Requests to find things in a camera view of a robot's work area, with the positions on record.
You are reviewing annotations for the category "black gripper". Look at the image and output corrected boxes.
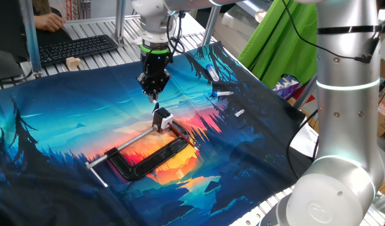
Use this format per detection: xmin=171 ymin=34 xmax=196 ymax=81
xmin=136 ymin=51 xmax=172 ymax=104

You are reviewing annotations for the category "black white crank pencil sharpener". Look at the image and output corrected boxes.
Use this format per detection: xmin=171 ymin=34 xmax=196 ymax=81
xmin=151 ymin=100 xmax=175 ymax=133

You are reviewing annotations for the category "red pencil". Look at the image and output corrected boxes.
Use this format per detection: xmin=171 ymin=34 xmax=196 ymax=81
xmin=167 ymin=122 xmax=198 ymax=150

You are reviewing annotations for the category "person's bare hand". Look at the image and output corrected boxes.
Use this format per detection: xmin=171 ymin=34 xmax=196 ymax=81
xmin=34 ymin=13 xmax=67 ymax=33

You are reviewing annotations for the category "large clear tube blue cap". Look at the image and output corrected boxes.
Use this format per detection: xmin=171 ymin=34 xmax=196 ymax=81
xmin=205 ymin=63 xmax=220 ymax=82

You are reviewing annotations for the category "conical clear tube blue cap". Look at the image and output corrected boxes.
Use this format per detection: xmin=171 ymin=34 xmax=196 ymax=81
xmin=212 ymin=90 xmax=234 ymax=98

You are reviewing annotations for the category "black metal C-clamp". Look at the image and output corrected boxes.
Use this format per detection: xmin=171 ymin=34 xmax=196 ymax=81
xmin=85 ymin=121 xmax=193 ymax=188

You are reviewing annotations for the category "small wooden block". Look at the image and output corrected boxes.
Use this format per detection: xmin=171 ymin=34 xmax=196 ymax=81
xmin=65 ymin=56 xmax=82 ymax=70

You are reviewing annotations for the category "sunset forest printed cloth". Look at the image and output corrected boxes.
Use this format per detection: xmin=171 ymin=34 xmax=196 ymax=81
xmin=0 ymin=40 xmax=320 ymax=226

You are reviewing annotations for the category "black keyboard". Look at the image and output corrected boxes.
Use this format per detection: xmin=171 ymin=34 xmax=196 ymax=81
xmin=38 ymin=34 xmax=119 ymax=67

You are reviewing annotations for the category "bright green cloth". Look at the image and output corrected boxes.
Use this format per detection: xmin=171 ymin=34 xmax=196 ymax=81
xmin=237 ymin=0 xmax=318 ymax=90

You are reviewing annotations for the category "purple white patterned box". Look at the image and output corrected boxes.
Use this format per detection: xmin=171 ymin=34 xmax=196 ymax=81
xmin=272 ymin=75 xmax=301 ymax=100

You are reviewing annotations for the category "dark laptop computer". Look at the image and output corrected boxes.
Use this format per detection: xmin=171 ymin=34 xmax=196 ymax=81
xmin=0 ymin=0 xmax=30 ymax=83

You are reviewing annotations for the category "silver robot mounting plate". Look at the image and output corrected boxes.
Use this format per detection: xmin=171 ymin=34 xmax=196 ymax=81
xmin=229 ymin=191 xmax=290 ymax=226

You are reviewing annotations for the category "green wrist ring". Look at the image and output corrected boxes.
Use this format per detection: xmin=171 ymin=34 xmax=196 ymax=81
xmin=140 ymin=43 xmax=170 ymax=55

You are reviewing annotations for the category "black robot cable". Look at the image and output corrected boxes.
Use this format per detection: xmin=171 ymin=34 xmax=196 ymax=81
xmin=166 ymin=11 xmax=187 ymax=55

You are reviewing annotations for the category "aluminium frame post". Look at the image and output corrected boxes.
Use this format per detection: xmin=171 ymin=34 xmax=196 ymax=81
xmin=19 ymin=0 xmax=43 ymax=78
xmin=292 ymin=73 xmax=318 ymax=109
xmin=112 ymin=0 xmax=127 ymax=46
xmin=200 ymin=5 xmax=221 ymax=46

